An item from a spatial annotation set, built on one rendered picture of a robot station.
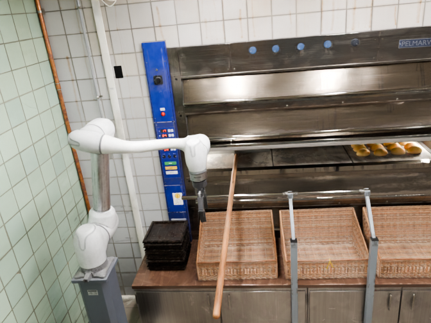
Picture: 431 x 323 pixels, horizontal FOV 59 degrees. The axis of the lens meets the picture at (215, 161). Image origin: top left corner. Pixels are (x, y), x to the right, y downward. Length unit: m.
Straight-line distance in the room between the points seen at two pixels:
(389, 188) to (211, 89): 1.48
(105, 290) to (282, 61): 1.79
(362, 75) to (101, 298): 2.13
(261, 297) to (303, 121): 1.24
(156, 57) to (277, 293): 1.79
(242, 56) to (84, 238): 1.51
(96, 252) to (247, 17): 1.69
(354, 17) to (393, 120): 0.74
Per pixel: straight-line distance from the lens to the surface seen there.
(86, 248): 2.24
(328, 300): 2.85
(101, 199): 2.31
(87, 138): 1.99
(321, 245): 3.08
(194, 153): 1.85
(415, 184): 3.13
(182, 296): 2.85
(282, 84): 2.68
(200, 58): 2.68
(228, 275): 2.74
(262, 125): 2.74
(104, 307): 2.45
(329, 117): 2.78
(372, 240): 2.54
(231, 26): 2.62
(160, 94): 2.73
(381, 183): 3.06
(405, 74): 2.84
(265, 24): 2.62
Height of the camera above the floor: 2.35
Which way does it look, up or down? 22 degrees down
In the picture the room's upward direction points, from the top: 6 degrees counter-clockwise
